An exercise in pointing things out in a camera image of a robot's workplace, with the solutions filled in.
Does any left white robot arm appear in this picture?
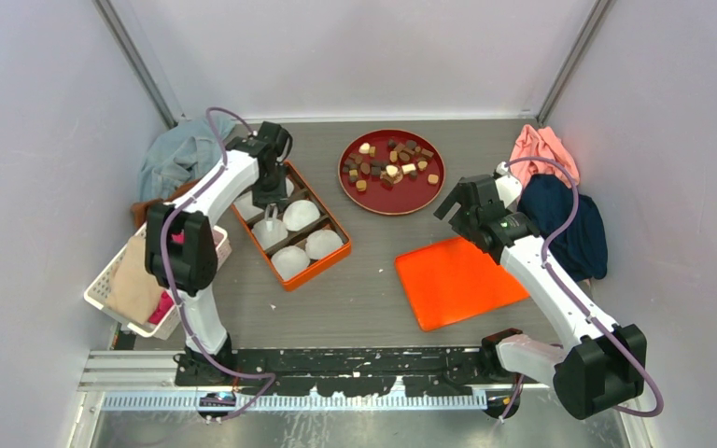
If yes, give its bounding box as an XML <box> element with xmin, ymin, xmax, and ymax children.
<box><xmin>145</xmin><ymin>121</ymin><xmax>293</xmax><ymax>385</ymax></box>

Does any orange box lid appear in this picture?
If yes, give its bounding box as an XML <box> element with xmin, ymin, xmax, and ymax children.
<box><xmin>394</xmin><ymin>237</ymin><xmax>528</xmax><ymax>331</ymax></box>

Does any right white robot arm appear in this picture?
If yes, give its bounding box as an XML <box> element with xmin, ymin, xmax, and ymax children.
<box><xmin>434</xmin><ymin>175</ymin><xmax>650</xmax><ymax>420</ymax></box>

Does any magenta cloth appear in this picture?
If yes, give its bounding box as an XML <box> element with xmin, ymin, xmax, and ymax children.
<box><xmin>148</xmin><ymin>232</ymin><xmax>185</xmax><ymax>325</ymax></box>

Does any light blue cloth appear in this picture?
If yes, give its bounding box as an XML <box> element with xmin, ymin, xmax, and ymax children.
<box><xmin>137</xmin><ymin>118</ymin><xmax>222</xmax><ymax>203</ymax></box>

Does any pink cloth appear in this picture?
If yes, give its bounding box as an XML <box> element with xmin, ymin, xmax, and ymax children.
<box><xmin>510</xmin><ymin>124</ymin><xmax>581</xmax><ymax>187</ymax></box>

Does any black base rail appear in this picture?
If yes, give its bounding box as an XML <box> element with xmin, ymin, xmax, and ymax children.
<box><xmin>173</xmin><ymin>347</ymin><xmax>519</xmax><ymax>398</ymax></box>

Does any orange compartment box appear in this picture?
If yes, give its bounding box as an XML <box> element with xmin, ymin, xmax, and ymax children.
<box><xmin>232</xmin><ymin>161</ymin><xmax>351</xmax><ymax>291</ymax></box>

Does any white paper cup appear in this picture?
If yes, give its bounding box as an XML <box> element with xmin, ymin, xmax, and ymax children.
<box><xmin>304</xmin><ymin>229</ymin><xmax>344</xmax><ymax>260</ymax></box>
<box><xmin>282</xmin><ymin>199</ymin><xmax>321</xmax><ymax>232</ymax></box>
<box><xmin>233</xmin><ymin>191</ymin><xmax>264</xmax><ymax>221</ymax></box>
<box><xmin>271</xmin><ymin>245</ymin><xmax>311</xmax><ymax>281</ymax></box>
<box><xmin>251</xmin><ymin>218</ymin><xmax>288</xmax><ymax>251</ymax></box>

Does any navy blue cloth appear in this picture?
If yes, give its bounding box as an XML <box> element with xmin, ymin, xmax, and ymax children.
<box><xmin>518</xmin><ymin>175</ymin><xmax>608</xmax><ymax>282</ymax></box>

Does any red round plate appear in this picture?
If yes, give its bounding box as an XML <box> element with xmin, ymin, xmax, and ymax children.
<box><xmin>338</xmin><ymin>129</ymin><xmax>445</xmax><ymax>216</ymax></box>

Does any brown cloth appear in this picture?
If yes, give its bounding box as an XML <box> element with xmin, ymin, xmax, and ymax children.
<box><xmin>130</xmin><ymin>180</ymin><xmax>198</xmax><ymax>230</ymax></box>

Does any beige cloth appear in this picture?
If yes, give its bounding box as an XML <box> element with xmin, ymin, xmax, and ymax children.
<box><xmin>107</xmin><ymin>236</ymin><xmax>164</xmax><ymax>323</ymax></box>

